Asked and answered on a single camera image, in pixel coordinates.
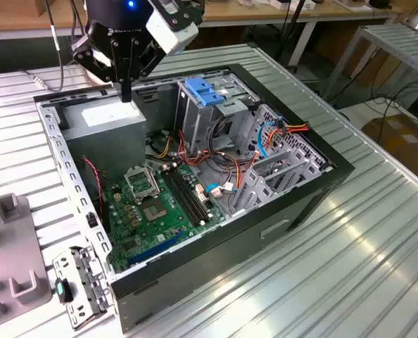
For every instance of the grey disk bay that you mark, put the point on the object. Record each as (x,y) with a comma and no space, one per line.
(257,192)

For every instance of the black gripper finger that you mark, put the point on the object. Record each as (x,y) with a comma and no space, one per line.
(86,53)
(134,63)

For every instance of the grey parts rack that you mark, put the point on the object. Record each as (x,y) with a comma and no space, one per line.
(15,246)

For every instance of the blue expansion slot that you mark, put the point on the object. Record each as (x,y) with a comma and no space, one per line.
(156,248)

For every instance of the small black case switch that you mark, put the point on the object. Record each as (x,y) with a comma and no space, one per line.
(91,219)

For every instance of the green motherboard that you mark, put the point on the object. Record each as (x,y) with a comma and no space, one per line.
(142,232)

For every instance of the long wooden desk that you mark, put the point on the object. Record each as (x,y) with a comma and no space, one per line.
(19,17)

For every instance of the black stand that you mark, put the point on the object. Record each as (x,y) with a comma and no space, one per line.
(288,49)

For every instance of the black RAM slot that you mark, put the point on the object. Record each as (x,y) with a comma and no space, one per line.
(189,197)
(185,197)
(181,197)
(194,197)

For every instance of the metal slat side table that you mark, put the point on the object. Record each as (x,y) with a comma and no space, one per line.
(388,38)

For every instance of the small white box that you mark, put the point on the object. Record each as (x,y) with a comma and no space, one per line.
(283,4)

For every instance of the black latch with teal tab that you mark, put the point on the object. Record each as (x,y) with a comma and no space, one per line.
(66,292)

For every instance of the grey optical drive cage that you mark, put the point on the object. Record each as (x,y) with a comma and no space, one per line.
(198,121)

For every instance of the CPU socket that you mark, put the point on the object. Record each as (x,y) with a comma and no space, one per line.
(154,210)

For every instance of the blue drive cage latch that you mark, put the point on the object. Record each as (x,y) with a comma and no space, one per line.
(202,93)

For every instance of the grey power supply unit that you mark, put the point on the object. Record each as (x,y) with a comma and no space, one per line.
(103,141)

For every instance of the flat cardboard box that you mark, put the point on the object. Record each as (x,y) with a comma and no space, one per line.
(399,137)

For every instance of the black open PC case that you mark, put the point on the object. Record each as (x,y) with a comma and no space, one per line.
(212,260)

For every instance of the brown cardboard box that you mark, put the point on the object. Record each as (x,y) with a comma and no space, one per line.
(40,7)

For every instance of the grey slot retention bracket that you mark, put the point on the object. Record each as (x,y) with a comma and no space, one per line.
(64,273)

